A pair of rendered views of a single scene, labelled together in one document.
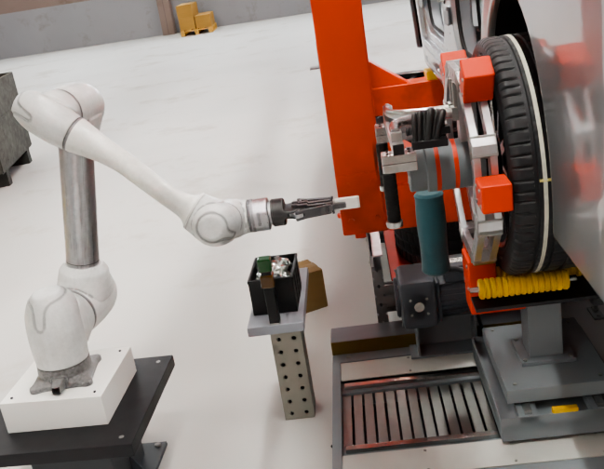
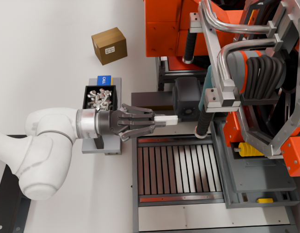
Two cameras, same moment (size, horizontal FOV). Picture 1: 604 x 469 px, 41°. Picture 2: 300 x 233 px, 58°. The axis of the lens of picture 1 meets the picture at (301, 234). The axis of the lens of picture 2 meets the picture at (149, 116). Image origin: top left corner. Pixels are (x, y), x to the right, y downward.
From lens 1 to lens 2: 1.58 m
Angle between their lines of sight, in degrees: 37
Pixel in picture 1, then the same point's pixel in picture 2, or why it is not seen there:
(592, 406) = (279, 199)
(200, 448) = not seen: hidden behind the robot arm
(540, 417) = (251, 204)
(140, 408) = (13, 195)
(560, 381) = (266, 186)
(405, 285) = (183, 101)
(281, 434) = (102, 167)
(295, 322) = (114, 149)
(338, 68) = not seen: outside the picture
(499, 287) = (255, 153)
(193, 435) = not seen: hidden behind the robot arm
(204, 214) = (29, 186)
